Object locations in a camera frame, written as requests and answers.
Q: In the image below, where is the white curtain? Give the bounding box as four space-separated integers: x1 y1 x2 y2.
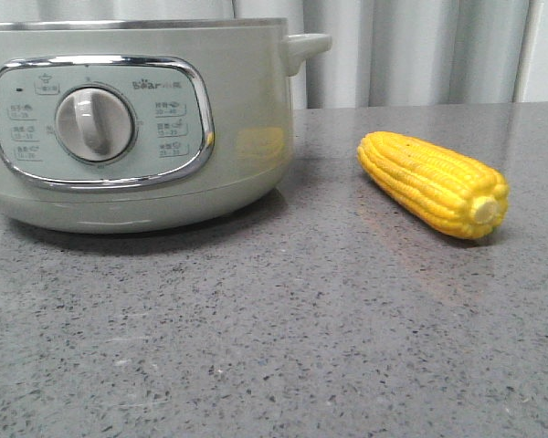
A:
0 1 532 109

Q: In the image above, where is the pale green electric pot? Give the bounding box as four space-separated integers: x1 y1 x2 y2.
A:
0 18 332 234

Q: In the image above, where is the yellow corn cob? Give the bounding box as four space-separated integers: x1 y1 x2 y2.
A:
357 131 510 240

